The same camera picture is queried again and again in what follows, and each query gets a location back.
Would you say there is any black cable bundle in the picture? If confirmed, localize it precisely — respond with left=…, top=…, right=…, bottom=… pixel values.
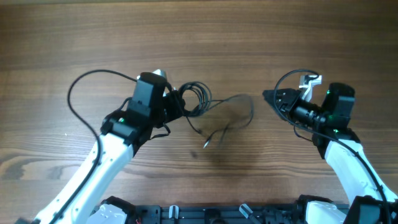
left=174, top=81, right=255, bottom=149

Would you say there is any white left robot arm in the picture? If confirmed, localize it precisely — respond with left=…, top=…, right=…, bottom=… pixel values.
left=32, top=70, right=183, bottom=224

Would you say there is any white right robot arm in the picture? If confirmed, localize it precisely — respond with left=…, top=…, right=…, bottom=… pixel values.
left=262, top=83, right=397, bottom=223

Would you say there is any black right camera cable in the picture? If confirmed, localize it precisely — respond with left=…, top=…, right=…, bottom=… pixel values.
left=272, top=68, right=391, bottom=224

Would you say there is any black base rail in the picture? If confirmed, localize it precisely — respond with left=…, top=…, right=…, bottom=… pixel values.
left=128, top=204, right=304, bottom=224

